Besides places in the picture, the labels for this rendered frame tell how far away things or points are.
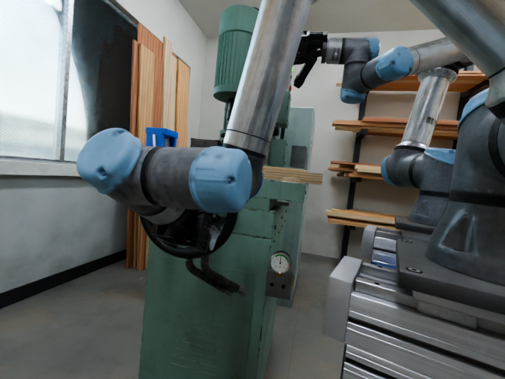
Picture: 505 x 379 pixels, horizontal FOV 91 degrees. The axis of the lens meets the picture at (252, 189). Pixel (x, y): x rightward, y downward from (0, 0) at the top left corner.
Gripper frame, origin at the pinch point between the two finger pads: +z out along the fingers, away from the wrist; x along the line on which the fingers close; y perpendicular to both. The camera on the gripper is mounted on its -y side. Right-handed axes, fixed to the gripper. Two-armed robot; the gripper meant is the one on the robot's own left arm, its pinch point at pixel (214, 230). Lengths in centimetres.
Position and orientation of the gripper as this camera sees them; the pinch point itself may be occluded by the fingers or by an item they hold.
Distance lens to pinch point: 60.9
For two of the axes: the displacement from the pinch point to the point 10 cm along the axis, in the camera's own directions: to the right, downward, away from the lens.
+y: -1.8, 8.9, -4.2
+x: 9.6, 0.6, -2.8
